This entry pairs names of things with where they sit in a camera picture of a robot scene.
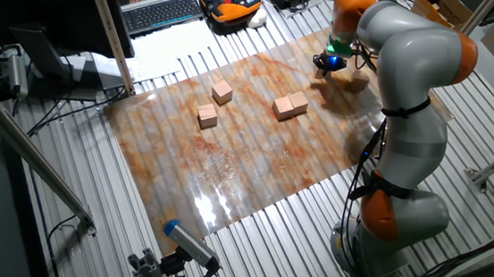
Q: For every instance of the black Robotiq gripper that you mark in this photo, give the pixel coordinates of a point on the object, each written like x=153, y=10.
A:
x=333, y=62

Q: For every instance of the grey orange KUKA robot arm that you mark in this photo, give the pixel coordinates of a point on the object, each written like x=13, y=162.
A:
x=412, y=74

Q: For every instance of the white computer mouse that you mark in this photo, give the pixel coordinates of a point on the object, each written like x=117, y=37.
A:
x=257, y=18

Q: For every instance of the orange black teach pendant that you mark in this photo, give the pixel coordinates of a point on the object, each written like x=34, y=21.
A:
x=230, y=1

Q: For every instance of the orange marble pattern mat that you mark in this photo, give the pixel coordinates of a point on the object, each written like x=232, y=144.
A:
x=231, y=158

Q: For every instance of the brown cardboard box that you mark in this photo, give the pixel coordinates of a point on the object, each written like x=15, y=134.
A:
x=442, y=9

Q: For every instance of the white paper sheet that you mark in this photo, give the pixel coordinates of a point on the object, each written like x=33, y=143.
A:
x=176, y=41
x=153, y=70

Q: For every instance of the black computer keyboard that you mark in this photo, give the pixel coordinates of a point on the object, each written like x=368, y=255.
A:
x=162, y=13

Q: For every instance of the black computer monitor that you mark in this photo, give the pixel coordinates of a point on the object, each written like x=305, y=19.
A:
x=62, y=20

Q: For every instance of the grey monitor stand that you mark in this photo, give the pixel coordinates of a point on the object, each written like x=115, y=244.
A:
x=39, y=49

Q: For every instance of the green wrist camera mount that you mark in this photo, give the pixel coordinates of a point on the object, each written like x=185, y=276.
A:
x=338, y=47

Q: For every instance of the beige upright frame post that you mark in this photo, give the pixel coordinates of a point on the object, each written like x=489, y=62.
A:
x=113, y=42

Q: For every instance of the silver camera with blue cap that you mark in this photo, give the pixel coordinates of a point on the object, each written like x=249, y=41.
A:
x=189, y=244

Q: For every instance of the long aluminium frame rail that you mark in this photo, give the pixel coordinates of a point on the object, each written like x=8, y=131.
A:
x=18, y=140

